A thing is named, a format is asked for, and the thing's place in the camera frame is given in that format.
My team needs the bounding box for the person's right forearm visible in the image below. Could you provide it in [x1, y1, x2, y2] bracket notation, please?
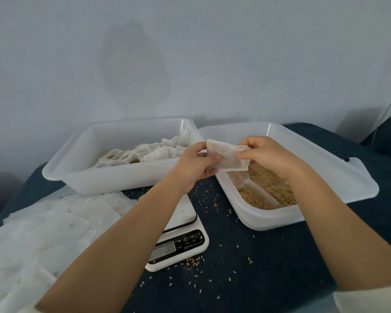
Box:
[288, 163, 391, 292]

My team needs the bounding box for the person's left forearm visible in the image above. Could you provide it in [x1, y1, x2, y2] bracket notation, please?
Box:
[36, 179, 186, 313]

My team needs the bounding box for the clear plastic scoop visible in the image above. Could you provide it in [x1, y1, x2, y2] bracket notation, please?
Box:
[227, 170, 282, 207]

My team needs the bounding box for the person's left hand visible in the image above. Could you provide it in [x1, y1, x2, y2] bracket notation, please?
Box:
[168, 141, 224, 195]

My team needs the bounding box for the white tray of grain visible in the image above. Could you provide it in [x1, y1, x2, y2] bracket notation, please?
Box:
[199, 122, 380, 231]

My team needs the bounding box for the white cable on wall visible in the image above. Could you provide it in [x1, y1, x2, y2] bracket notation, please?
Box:
[371, 78, 391, 137]

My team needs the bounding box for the white sleeve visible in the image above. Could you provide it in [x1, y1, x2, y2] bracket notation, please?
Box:
[332, 282, 391, 313]

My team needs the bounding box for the brown grain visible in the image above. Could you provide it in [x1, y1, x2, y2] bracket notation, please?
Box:
[238, 160, 299, 210]

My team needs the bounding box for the pile of white bags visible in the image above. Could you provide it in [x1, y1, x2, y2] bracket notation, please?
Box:
[0, 186, 139, 313]

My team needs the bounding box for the white plastic tub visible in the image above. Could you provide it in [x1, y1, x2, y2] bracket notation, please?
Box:
[42, 117, 205, 196]

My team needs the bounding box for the white digital kitchen scale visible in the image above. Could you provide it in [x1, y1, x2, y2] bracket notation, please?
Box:
[145, 194, 210, 273]

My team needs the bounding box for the dark blue covered furniture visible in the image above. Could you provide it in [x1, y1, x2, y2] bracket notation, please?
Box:
[361, 113, 391, 163]

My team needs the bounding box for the person's right hand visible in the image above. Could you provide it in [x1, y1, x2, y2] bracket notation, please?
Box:
[235, 135, 308, 181]

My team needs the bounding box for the dark blue tablecloth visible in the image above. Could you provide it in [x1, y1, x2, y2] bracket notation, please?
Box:
[0, 122, 391, 313]

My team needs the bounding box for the white mesh bag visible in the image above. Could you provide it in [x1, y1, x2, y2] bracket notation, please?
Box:
[205, 139, 252, 173]

